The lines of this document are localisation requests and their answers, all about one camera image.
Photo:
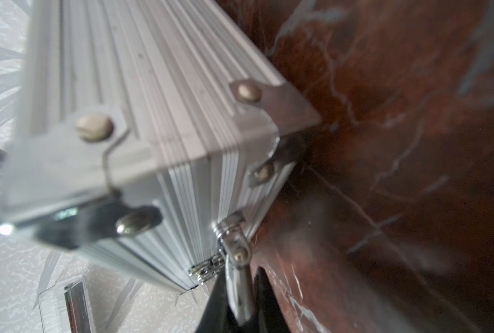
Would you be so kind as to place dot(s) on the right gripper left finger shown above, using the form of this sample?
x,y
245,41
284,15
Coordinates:
x,y
215,317

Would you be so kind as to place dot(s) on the silver aluminium poker case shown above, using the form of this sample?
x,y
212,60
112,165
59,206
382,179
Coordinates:
x,y
152,137

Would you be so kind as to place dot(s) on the clear plastic wall shelf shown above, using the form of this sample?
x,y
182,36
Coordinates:
x,y
66,307

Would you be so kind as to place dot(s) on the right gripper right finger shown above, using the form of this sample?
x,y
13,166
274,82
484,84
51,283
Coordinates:
x,y
269,317

